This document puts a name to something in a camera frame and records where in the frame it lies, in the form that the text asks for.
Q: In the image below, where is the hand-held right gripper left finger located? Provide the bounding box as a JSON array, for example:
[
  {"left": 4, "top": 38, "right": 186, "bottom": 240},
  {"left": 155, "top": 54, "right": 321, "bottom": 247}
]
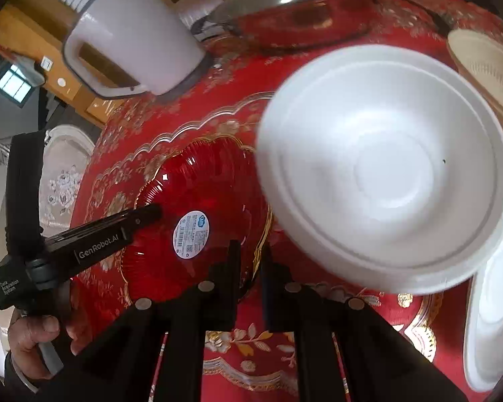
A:
[{"left": 38, "top": 240, "right": 241, "bottom": 402}]

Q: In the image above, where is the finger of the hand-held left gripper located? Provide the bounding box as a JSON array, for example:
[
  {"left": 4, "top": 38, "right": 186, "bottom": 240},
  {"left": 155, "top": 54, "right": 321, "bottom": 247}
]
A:
[{"left": 69, "top": 204, "right": 162, "bottom": 246}]

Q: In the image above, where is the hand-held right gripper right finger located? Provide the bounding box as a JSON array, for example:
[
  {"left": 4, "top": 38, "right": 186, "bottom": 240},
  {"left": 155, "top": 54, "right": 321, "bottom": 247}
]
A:
[{"left": 261, "top": 243, "right": 470, "bottom": 402}]

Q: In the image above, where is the red glass plate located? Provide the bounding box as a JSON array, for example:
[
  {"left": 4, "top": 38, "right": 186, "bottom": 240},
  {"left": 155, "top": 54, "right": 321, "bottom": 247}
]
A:
[{"left": 119, "top": 136, "right": 274, "bottom": 303}]

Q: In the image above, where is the white foam bowl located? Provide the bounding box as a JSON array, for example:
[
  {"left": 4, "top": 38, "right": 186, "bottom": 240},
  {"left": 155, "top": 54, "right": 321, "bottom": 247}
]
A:
[
  {"left": 256, "top": 45, "right": 503, "bottom": 295},
  {"left": 463, "top": 215, "right": 503, "bottom": 392}
]

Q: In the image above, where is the beige ribbed bowl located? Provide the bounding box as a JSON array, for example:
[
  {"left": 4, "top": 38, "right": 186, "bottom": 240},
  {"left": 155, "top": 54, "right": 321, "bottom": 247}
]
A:
[{"left": 448, "top": 28, "right": 503, "bottom": 131}]

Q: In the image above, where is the person's left hand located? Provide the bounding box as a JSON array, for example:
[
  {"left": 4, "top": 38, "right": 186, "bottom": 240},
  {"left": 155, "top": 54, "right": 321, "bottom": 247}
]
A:
[{"left": 7, "top": 282, "right": 94, "bottom": 383}]

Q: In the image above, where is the white carved floral chair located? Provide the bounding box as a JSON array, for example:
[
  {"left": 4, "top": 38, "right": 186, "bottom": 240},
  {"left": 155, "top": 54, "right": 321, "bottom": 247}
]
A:
[{"left": 38, "top": 125, "right": 96, "bottom": 223}]

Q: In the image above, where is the window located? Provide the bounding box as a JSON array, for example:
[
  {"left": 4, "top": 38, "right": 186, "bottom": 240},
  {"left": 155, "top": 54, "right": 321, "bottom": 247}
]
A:
[{"left": 0, "top": 65, "right": 37, "bottom": 102}]

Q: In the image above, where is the red floral tablecloth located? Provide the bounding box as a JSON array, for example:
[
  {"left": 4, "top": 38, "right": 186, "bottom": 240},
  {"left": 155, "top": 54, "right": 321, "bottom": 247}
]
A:
[{"left": 69, "top": 0, "right": 503, "bottom": 402}]

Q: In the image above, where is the white electric kettle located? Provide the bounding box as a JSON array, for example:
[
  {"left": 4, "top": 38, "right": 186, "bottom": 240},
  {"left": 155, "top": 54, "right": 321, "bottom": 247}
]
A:
[{"left": 63, "top": 0, "right": 213, "bottom": 100}]

